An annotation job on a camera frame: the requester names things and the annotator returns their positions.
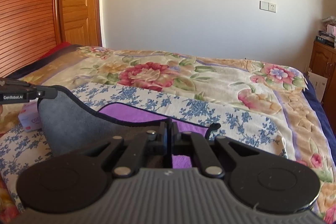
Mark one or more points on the wooden cabinet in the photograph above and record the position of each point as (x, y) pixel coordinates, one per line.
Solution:
(324, 64)

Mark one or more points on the stack of books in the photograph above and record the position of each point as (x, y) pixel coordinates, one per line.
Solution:
(326, 39)

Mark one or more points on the red pillow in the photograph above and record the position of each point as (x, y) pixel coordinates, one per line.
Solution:
(56, 48)

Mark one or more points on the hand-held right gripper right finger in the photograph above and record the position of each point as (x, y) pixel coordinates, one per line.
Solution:
(175, 138)

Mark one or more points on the floral beige blanket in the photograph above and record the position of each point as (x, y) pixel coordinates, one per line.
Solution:
(210, 74)

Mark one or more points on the pink box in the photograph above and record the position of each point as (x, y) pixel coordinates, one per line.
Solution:
(331, 30)

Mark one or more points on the wooden slatted headboard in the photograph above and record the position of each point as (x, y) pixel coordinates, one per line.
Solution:
(26, 8)

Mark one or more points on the blue floral white cloth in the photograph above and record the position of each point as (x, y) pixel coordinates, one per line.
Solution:
(183, 106)

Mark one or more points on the white wall switch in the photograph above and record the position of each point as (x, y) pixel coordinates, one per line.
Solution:
(263, 5)

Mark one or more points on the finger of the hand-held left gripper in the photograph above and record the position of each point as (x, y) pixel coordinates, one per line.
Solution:
(46, 93)

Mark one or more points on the white paper sheet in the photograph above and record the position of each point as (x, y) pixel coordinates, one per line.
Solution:
(318, 85)

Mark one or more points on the dark blue bed sheet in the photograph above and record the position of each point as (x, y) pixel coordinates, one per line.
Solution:
(325, 115)

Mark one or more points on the white wall socket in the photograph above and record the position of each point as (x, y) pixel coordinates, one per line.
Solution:
(272, 7)

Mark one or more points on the purple and grey towel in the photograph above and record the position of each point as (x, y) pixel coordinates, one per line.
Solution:
(78, 119)

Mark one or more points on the pink tissue packet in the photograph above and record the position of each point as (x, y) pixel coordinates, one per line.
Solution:
(30, 119)

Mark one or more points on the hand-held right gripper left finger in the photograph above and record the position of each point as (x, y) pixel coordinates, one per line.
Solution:
(163, 136)

